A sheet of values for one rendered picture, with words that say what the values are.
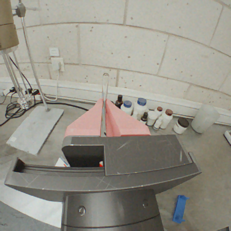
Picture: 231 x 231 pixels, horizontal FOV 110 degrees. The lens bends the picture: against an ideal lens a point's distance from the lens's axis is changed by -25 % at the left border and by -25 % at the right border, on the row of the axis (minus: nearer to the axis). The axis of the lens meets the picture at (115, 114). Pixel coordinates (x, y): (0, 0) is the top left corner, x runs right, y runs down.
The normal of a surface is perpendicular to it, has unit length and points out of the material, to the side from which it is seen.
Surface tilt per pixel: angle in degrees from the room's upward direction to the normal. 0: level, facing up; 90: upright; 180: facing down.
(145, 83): 90
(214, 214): 0
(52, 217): 0
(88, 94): 90
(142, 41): 90
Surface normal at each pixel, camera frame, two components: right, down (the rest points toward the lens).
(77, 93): -0.11, 0.66
